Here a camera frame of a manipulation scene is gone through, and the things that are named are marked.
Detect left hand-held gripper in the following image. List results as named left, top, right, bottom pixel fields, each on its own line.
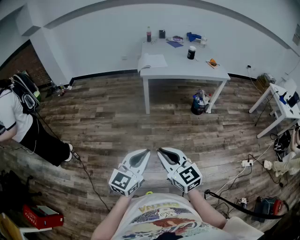
left=108, top=149, right=151, bottom=197

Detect person's right forearm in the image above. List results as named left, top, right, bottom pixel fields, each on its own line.
left=187, top=188, right=228, bottom=230

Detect orange tool on wooden board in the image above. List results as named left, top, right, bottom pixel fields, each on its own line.
left=206, top=58, right=220, bottom=70

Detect blue cloth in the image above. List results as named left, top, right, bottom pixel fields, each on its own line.
left=187, top=32, right=202, bottom=43

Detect large white table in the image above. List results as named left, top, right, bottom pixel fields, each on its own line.
left=140, top=36, right=232, bottom=115

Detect person's left forearm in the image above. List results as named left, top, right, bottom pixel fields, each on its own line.
left=90, top=195, right=133, bottom=240

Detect black trash bin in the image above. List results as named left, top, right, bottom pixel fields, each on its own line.
left=191, top=90, right=210, bottom=116

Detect thick black cable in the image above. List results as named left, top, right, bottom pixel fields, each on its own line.
left=204, top=189, right=290, bottom=220

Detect black jar white lid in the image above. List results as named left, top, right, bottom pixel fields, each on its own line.
left=187, top=45, right=197, bottom=60

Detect thin black floor cable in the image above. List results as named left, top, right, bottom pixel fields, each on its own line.
left=35, top=112, right=111, bottom=212

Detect black backpack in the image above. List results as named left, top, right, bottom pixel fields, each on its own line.
left=10, top=73, right=42, bottom=115

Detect red box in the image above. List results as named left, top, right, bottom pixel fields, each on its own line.
left=22, top=204, right=64, bottom=230

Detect red and black tool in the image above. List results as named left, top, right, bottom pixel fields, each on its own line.
left=256, top=196, right=289, bottom=219

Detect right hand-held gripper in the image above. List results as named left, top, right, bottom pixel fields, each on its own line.
left=157, top=147, right=203, bottom=194

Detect white shelf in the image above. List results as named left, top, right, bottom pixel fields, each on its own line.
left=0, top=212, right=53, bottom=240

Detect white paper sheets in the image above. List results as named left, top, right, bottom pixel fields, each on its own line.
left=137, top=53, right=168, bottom=73

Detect person in white shirt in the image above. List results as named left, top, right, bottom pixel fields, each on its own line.
left=112, top=193, right=265, bottom=240

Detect blue folder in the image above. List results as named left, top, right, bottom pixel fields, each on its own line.
left=166, top=40, right=184, bottom=49

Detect small white table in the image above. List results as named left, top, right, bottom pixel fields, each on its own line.
left=248, top=83, right=300, bottom=139

